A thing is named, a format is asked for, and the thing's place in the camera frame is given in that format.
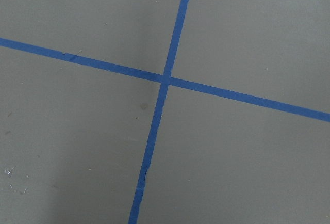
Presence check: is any blue tape line lengthwise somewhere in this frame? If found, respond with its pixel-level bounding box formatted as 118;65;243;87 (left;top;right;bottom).
128;0;189;224

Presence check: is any blue tape line crosswise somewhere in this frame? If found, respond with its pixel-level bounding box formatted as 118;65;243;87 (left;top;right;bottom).
1;38;329;122

